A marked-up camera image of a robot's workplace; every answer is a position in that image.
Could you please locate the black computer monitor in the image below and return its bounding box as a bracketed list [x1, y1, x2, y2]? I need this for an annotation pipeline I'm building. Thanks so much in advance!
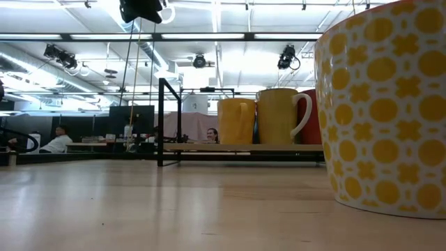
[109, 105, 155, 135]

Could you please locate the round black ceiling lamp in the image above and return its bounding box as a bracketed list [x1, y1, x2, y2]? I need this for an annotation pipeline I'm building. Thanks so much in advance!
[192, 54, 207, 69]

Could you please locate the pink cloth partition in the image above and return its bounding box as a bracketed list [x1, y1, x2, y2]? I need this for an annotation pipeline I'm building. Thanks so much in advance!
[163, 112, 220, 142]

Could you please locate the red-orange mug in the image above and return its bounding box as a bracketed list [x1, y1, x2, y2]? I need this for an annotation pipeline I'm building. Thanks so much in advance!
[297, 89, 323, 145]

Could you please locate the black overhead rig crossbar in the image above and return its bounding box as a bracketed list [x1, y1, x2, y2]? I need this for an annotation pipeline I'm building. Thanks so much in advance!
[0, 32, 323, 43]

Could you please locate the plain yellow mug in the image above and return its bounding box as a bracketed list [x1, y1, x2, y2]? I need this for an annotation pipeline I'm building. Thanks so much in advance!
[217, 98, 258, 145]

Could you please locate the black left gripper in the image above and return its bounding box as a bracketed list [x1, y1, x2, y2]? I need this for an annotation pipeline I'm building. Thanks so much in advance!
[119, 0, 164, 24]

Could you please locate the white mug yellow pattern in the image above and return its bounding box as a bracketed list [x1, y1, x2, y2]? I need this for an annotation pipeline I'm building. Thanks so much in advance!
[313, 0, 446, 220]

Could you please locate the black aluminium table frame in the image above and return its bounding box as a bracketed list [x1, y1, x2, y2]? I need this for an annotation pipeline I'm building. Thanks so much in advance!
[0, 152, 325, 167]

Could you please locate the black cable loop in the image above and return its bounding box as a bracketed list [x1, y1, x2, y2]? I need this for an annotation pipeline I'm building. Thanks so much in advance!
[0, 127, 40, 154]

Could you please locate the silver ventilation duct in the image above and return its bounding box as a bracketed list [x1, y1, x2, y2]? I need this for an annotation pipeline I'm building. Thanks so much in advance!
[0, 41, 119, 105]

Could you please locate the person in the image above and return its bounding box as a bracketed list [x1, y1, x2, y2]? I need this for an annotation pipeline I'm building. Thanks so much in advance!
[205, 127, 220, 144]
[39, 124, 73, 154]

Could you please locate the white cylindrical tank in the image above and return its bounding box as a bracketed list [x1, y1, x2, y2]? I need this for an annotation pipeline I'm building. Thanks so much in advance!
[182, 94, 209, 114]

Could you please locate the black-framed wooden mug rack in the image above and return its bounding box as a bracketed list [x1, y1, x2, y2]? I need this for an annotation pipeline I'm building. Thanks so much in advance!
[156, 77, 325, 167]

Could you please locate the black ceiling spotlight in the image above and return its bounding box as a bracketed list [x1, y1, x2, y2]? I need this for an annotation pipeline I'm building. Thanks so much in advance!
[277, 44, 297, 70]
[43, 43, 78, 70]

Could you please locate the olive-yellow mug white handle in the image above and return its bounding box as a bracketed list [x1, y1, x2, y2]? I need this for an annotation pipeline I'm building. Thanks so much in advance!
[256, 88, 314, 145]

